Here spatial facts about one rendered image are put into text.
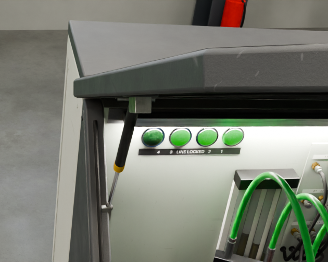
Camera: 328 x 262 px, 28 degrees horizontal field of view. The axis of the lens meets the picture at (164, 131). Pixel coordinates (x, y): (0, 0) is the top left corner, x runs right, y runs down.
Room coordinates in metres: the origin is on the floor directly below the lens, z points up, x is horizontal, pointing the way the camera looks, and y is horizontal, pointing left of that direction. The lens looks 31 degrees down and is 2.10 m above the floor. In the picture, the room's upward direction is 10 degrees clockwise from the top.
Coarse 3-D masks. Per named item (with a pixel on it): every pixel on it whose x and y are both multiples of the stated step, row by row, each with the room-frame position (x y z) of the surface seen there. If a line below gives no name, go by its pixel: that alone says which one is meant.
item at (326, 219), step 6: (300, 198) 1.08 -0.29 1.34; (306, 198) 1.06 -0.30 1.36; (312, 198) 1.05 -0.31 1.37; (288, 204) 1.11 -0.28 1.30; (318, 204) 1.02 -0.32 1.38; (288, 210) 1.11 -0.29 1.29; (318, 210) 1.01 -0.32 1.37; (324, 210) 1.01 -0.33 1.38; (282, 216) 1.12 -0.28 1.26; (324, 216) 0.99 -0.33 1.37; (282, 222) 1.13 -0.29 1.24; (324, 222) 0.98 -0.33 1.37; (276, 228) 1.13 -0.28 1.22; (276, 234) 1.13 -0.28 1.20; (276, 240) 1.13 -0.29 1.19; (270, 246) 1.13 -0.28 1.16; (270, 252) 1.13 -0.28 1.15; (264, 258) 1.14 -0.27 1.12; (270, 258) 1.13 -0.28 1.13
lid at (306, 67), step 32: (160, 64) 0.61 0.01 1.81; (192, 64) 0.52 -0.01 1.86; (224, 64) 0.49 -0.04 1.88; (256, 64) 0.48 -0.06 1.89; (288, 64) 0.46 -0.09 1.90; (320, 64) 0.45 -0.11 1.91; (96, 96) 0.93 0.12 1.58; (128, 96) 0.80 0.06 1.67; (160, 96) 0.82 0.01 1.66; (192, 96) 0.70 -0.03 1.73; (224, 96) 0.64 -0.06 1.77; (256, 96) 1.08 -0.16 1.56; (288, 96) 1.10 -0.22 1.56; (320, 96) 1.12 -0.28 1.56
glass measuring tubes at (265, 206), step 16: (240, 176) 1.20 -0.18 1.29; (256, 176) 1.21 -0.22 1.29; (288, 176) 1.24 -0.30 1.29; (240, 192) 1.21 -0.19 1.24; (256, 192) 1.21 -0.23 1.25; (272, 192) 1.23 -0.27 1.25; (256, 208) 1.22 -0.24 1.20; (272, 208) 1.25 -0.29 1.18; (224, 224) 1.22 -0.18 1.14; (240, 224) 1.23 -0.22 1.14; (256, 224) 1.24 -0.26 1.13; (272, 224) 1.24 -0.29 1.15; (224, 240) 1.22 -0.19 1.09; (240, 240) 1.22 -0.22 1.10; (256, 240) 1.23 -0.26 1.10; (256, 256) 1.25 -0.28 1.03
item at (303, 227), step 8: (264, 176) 1.08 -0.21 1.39; (272, 176) 1.05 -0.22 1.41; (280, 176) 1.04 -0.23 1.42; (256, 184) 1.11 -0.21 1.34; (280, 184) 1.01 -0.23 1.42; (248, 192) 1.12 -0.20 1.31; (288, 192) 0.98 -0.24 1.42; (248, 200) 1.14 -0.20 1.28; (296, 200) 0.96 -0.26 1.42; (240, 208) 1.14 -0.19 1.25; (296, 208) 0.95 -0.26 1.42; (240, 216) 1.14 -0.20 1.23; (296, 216) 0.93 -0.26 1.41; (304, 224) 0.92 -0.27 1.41; (232, 232) 1.15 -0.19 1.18; (304, 232) 0.90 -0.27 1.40; (232, 240) 1.14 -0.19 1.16; (304, 240) 0.89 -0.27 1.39; (312, 248) 0.88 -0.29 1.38; (312, 256) 0.87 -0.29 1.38
